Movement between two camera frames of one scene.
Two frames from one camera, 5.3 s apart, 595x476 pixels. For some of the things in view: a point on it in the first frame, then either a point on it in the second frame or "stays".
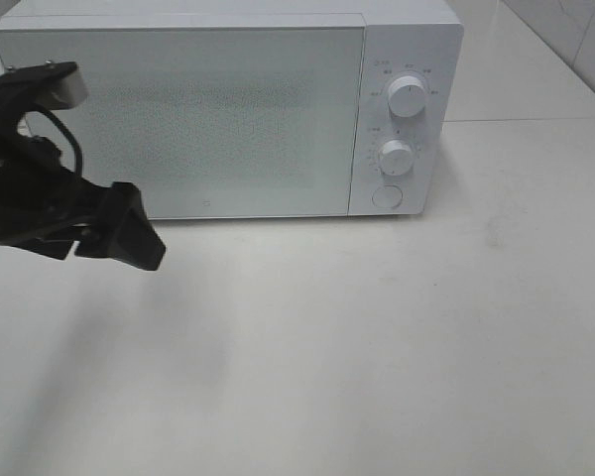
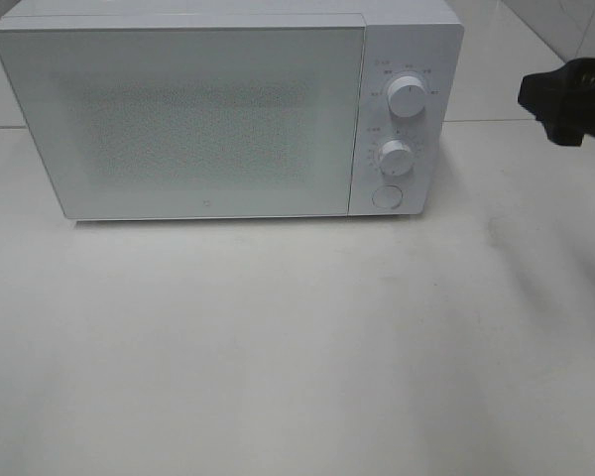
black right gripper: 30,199 to 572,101
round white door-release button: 387,196 stays
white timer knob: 396,157 stays
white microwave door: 210,122 stays
